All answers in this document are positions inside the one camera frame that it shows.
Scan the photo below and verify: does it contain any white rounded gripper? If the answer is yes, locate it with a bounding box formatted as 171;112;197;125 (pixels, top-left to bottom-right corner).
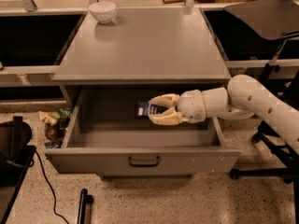
149;90;206;126

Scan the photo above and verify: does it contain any blue rxbar blueberry bar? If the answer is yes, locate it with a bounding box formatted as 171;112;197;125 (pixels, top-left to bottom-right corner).
135;101;166;119

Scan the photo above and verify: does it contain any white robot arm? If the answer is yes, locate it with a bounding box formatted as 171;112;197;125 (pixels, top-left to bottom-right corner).
149;75;299;152

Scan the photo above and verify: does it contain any open grey top drawer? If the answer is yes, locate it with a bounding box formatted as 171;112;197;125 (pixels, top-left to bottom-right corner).
45;88;240;178

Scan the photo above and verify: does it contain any grey drawer cabinet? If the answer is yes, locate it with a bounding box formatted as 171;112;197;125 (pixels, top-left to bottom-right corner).
50;7;233;110

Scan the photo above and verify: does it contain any wooden rolling pin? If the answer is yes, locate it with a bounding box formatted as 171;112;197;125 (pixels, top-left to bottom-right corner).
163;0;185;4

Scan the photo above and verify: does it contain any pile of snack bags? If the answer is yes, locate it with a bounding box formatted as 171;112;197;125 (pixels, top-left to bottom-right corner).
38;108;72;148

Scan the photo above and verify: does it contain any white ceramic bowl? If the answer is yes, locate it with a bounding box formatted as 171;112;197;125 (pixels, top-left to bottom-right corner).
89;1;116;23

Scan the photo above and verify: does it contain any black office chair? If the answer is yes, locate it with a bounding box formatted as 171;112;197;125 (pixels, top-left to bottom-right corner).
224;0;299;214

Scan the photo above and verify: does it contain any black floor stand bar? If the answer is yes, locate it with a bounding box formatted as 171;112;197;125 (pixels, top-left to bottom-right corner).
77;189;93;224

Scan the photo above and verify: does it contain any black equipment on left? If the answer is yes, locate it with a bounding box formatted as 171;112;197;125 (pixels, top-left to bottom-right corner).
0;116;36;224

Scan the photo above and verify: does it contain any dark metal drawer handle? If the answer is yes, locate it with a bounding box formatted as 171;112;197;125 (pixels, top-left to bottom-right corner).
128;156;160;168

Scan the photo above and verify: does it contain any black power cable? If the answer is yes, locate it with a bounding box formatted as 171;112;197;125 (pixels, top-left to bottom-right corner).
33;149;71;224

